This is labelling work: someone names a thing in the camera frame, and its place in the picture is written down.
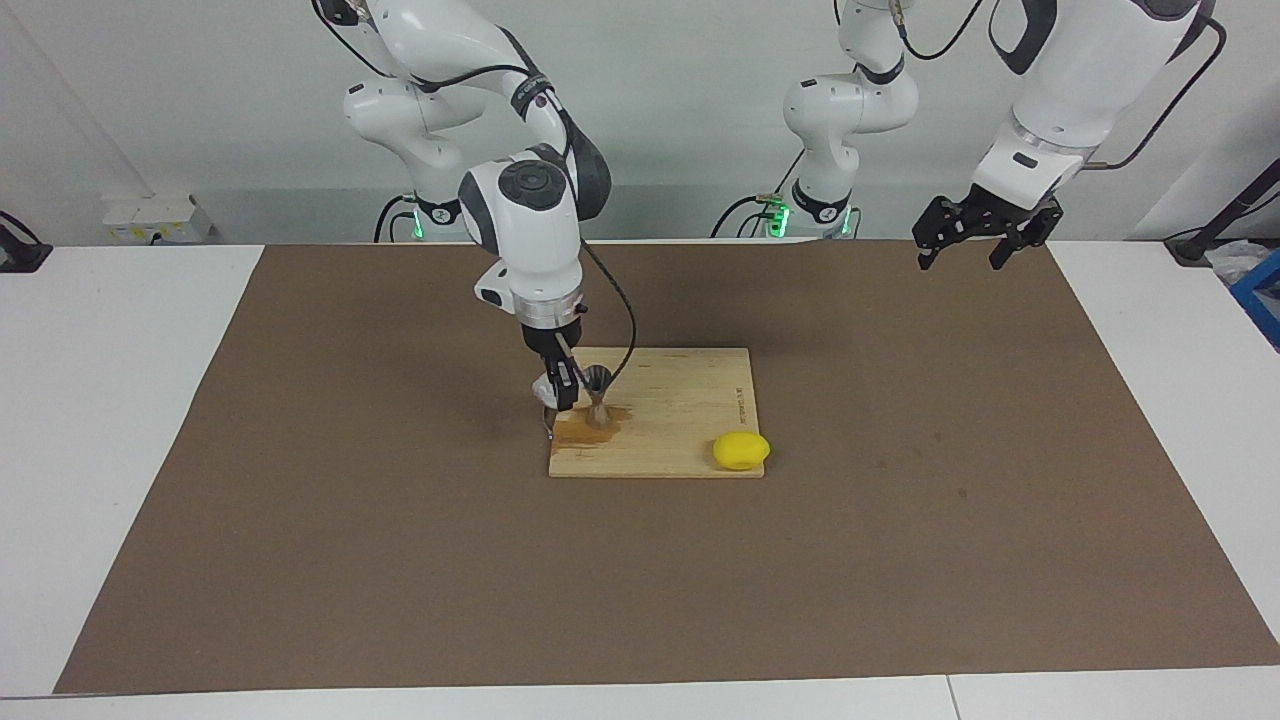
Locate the blue box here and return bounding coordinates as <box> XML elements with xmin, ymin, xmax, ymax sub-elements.
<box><xmin>1229</xmin><ymin>245</ymin><xmax>1280</xmax><ymax>352</ymax></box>

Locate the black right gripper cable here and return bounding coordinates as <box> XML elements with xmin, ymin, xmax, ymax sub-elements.
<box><xmin>312</xmin><ymin>0</ymin><xmax>639</xmax><ymax>393</ymax></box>

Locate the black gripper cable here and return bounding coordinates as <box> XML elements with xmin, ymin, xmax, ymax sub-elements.
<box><xmin>893</xmin><ymin>0</ymin><xmax>1230</xmax><ymax>172</ymax></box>
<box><xmin>312</xmin><ymin>0</ymin><xmax>639</xmax><ymax>393</ymax></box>

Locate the black clamp base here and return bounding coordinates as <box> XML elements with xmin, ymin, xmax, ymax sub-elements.
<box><xmin>0</xmin><ymin>209</ymin><xmax>54</xmax><ymax>274</ymax></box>

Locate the brown table mat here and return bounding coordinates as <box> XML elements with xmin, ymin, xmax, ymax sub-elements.
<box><xmin>52</xmin><ymin>240</ymin><xmax>1280</xmax><ymax>697</ymax></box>

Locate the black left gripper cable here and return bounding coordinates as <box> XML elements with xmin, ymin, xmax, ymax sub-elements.
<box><xmin>893</xmin><ymin>0</ymin><xmax>1230</xmax><ymax>172</ymax></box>

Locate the bamboo cutting board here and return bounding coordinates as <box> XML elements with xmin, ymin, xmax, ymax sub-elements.
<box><xmin>540</xmin><ymin>346</ymin><xmax>767</xmax><ymax>480</ymax></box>

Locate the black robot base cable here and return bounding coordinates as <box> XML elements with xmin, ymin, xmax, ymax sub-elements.
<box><xmin>373</xmin><ymin>193</ymin><xmax>417</xmax><ymax>244</ymax></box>
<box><xmin>709</xmin><ymin>148</ymin><xmax>807</xmax><ymax>240</ymax></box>

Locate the black stand pole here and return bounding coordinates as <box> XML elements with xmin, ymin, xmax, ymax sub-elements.
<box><xmin>1164</xmin><ymin>155</ymin><xmax>1280</xmax><ymax>267</ymax></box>

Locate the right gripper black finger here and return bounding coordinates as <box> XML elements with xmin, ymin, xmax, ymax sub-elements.
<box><xmin>546</xmin><ymin>356</ymin><xmax>583</xmax><ymax>414</ymax></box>

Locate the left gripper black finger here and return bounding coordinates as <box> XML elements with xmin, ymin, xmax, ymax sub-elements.
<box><xmin>988</xmin><ymin>205</ymin><xmax>1065</xmax><ymax>272</ymax></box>
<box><xmin>911</xmin><ymin>195</ymin><xmax>977</xmax><ymax>274</ymax></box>

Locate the steel double jigger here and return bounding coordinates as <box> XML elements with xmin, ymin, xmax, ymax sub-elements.
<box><xmin>580</xmin><ymin>364</ymin><xmax>616</xmax><ymax>432</ymax></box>

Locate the clear plastic bag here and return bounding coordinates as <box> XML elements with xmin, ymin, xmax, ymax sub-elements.
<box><xmin>1205</xmin><ymin>238</ymin><xmax>1272</xmax><ymax>292</ymax></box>

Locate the yellow lemon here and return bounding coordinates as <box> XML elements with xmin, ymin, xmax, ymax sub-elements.
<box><xmin>712</xmin><ymin>431</ymin><xmax>773</xmax><ymax>473</ymax></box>

